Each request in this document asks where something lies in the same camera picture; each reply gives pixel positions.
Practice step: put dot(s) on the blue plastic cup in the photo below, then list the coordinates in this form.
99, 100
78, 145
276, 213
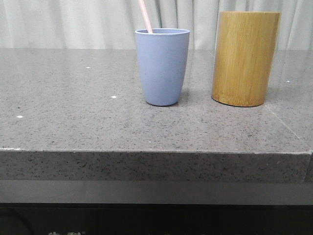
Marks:
162, 58

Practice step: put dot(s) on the bamboo cylindrical holder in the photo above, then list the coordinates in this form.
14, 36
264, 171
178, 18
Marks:
244, 53

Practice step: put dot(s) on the white curtain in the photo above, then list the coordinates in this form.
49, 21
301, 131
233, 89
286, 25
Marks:
110, 24

